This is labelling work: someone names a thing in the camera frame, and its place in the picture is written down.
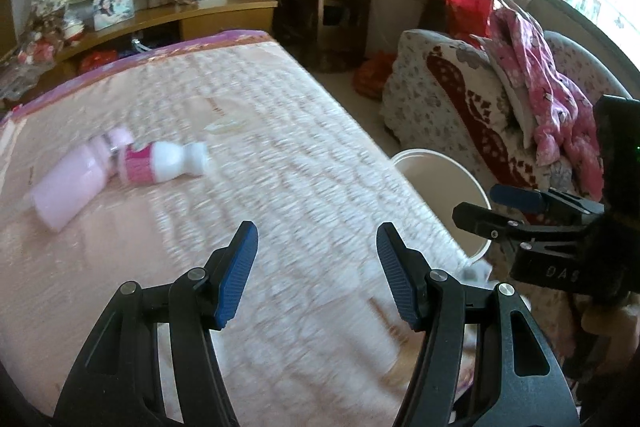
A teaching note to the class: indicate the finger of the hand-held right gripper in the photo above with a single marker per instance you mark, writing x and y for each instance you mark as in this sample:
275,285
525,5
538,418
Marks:
480,219
520,199

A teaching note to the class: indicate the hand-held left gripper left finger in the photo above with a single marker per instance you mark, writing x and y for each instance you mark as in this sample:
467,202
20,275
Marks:
237,277

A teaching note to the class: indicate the clear plastic bag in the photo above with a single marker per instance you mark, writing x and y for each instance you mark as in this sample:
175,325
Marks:
15,77

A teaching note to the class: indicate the framed photo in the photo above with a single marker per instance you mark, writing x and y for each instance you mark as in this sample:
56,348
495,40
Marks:
112,9

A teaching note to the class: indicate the pink quilted blanket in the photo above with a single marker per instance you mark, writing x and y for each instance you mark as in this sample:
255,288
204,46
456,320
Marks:
275,132

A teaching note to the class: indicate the white plastic bucket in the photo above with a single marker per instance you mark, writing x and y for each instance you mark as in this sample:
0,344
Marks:
440,187

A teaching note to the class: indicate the red packet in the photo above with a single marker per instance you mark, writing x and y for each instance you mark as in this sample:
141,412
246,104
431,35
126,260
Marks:
97,61

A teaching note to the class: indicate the person's right hand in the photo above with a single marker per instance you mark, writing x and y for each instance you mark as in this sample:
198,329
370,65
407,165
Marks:
607,329

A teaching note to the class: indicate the pink printed pajamas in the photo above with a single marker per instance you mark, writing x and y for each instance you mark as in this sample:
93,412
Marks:
540,72

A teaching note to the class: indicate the sofa with floral cover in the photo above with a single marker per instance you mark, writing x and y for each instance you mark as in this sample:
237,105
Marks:
425,97

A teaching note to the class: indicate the red bag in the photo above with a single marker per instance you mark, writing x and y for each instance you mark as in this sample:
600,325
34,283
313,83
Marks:
375,74

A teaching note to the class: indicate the wooden headboard shelf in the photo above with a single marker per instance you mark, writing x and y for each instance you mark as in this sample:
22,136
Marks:
210,14

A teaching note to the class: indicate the white bottle with pink label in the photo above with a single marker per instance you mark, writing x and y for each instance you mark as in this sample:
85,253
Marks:
170,159

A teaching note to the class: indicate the small red white ornament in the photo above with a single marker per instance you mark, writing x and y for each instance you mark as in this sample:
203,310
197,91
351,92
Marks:
75,29

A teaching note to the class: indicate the pink thermos bottle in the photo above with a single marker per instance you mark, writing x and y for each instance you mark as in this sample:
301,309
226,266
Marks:
70,187

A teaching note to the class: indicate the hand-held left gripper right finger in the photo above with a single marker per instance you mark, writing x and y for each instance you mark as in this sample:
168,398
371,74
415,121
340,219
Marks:
396,277

